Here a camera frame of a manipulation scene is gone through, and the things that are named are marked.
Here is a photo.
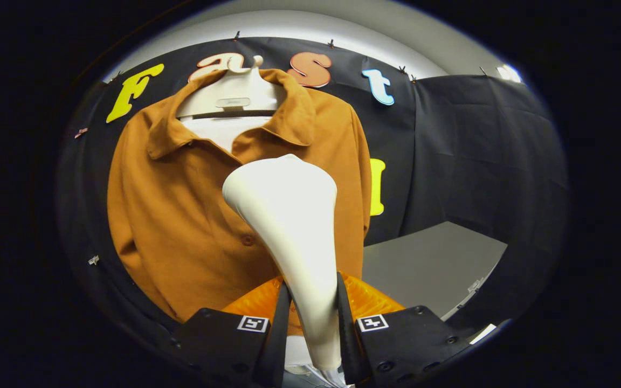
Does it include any white steamer hose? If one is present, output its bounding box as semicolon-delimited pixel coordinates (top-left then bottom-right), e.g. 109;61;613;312
305;365;350;388

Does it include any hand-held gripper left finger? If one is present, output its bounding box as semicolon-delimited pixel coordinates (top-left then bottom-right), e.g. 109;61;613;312
173;276;292;388

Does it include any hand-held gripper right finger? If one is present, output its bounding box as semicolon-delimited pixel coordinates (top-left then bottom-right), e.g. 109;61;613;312
335;272;473;386

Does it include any black backdrop cloth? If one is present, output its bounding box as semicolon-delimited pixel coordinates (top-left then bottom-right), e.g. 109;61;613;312
57;37;569;345

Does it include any small ceiling light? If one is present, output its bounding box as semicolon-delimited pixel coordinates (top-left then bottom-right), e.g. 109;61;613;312
496;64;522;83

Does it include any grey side table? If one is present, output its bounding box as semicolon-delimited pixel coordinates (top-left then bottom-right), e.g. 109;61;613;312
362;221;508;322

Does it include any orange-brown button shirt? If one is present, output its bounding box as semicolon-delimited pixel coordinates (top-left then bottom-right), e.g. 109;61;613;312
107;68;372;336

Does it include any white garment hanger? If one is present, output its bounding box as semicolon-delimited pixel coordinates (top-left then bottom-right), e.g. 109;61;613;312
176;54;288;120

